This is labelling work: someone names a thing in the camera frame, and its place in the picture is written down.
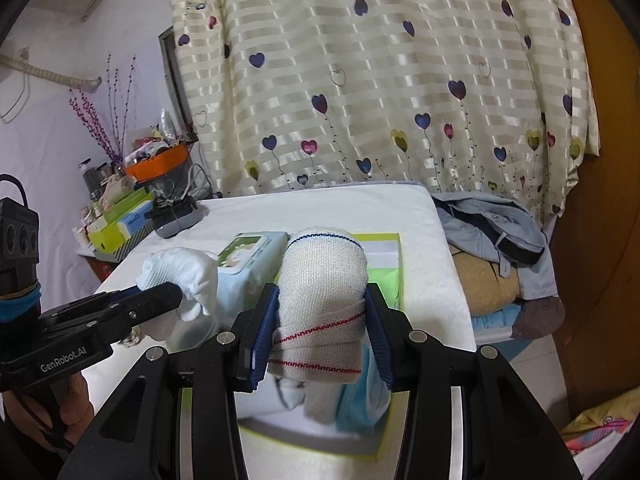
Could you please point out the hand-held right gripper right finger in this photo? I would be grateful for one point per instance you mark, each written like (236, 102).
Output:
(380, 345)

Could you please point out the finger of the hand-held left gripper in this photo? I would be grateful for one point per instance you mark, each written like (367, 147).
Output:
(125, 293)
(155, 302)

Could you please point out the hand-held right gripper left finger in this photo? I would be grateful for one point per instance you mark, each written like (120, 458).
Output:
(265, 340)

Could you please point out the white knit glove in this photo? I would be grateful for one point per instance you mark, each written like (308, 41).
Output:
(180, 270)

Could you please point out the blue face mask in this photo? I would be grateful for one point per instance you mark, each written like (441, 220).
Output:
(362, 400)

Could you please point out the cream red-striped sock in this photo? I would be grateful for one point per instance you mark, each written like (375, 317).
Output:
(322, 290)

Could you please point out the lime green storage box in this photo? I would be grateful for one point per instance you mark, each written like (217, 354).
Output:
(382, 265)

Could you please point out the light blue wet wipes pack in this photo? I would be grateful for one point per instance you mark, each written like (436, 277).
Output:
(245, 260)

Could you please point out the person's left forearm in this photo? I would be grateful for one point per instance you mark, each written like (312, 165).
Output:
(15, 455)

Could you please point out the person's left hand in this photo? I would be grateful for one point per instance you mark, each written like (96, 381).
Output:
(77, 410)

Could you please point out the patterned tray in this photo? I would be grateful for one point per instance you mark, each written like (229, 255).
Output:
(125, 245)

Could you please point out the blue rubber band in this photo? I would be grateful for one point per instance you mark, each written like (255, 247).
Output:
(20, 305)

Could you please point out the blue tissue pack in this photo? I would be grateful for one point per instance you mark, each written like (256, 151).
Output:
(135, 222)

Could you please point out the green cardboard box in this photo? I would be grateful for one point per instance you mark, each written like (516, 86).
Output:
(115, 220)

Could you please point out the white cloth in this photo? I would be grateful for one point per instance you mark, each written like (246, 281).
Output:
(320, 405)

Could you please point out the grey headset device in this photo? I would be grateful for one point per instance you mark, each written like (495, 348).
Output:
(175, 220)

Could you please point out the pink plush roll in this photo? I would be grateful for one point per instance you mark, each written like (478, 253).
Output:
(117, 190)

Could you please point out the dark lid glass jar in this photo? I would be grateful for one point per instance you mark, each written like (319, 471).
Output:
(90, 177)

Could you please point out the brown pillow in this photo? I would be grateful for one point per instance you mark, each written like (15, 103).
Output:
(487, 285)

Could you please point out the orange plastic basin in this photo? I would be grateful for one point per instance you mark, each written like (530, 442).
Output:
(155, 167)

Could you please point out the dark grey sock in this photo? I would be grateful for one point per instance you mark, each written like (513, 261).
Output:
(542, 317)

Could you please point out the purple twig decoration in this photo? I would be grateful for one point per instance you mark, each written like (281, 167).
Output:
(107, 120)

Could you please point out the colourful printed blanket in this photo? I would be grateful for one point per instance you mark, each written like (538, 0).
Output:
(600, 435)

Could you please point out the wooden door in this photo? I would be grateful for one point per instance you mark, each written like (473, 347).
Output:
(600, 210)

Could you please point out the heart print curtain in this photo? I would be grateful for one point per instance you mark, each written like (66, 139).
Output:
(380, 70)

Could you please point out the window frame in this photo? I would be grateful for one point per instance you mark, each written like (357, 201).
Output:
(172, 75)

